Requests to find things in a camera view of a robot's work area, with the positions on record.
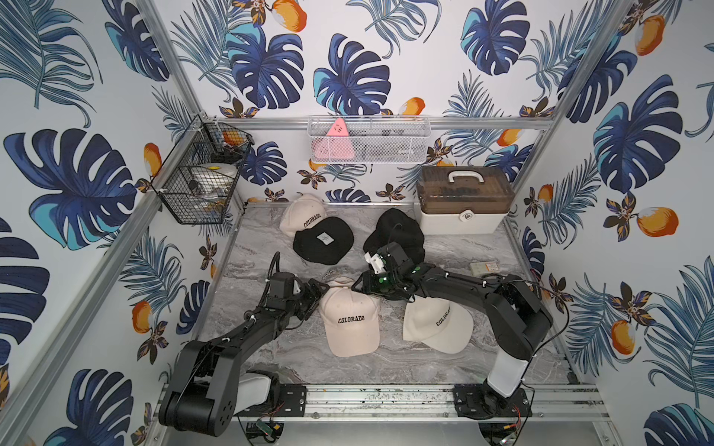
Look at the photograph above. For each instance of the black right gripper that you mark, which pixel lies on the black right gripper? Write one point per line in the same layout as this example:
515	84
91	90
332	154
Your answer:
364	285

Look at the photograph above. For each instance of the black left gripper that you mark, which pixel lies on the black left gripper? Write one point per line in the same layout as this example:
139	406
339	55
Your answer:
307	290

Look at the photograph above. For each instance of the cream colorado cap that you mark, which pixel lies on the cream colorado cap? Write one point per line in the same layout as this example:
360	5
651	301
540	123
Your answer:
438	323
302	214
351	319

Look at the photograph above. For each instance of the black cap with white label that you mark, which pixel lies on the black cap with white label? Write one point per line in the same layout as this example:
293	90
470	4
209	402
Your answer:
325	243

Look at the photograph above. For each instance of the cream Colorado cap back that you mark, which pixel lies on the cream Colorado cap back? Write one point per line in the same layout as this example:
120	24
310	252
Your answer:
302	214

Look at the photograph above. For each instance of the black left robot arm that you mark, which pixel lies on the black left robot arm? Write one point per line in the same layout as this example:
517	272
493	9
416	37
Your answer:
204	393

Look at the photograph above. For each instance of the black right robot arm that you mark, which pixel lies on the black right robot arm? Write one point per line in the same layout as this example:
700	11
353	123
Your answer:
518	318

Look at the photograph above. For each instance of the black cap right rear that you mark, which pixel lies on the black cap right rear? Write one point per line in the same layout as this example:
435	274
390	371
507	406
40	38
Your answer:
394	226

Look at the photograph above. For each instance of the small beige card box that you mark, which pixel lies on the small beige card box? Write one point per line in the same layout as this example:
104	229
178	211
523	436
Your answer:
485	268

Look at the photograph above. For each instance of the brown lid storage box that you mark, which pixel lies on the brown lid storage box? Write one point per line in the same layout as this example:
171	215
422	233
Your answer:
462	200

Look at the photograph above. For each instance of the pink triangle card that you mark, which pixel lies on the pink triangle card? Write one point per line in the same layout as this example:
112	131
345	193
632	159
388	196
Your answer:
335	145

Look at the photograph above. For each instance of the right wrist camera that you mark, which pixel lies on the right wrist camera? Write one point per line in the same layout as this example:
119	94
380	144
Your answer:
377	263

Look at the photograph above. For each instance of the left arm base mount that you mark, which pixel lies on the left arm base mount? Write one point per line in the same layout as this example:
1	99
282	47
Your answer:
261	394

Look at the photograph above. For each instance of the clear wall shelf basket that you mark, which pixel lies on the clear wall shelf basket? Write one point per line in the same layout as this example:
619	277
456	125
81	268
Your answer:
385	140

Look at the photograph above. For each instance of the black wire basket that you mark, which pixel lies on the black wire basket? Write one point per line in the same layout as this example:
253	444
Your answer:
197	182

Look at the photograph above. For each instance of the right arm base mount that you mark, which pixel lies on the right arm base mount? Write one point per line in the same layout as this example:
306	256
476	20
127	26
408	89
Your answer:
480	402

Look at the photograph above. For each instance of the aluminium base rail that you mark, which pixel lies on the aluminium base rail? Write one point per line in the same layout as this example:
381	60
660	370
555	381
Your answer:
352	403

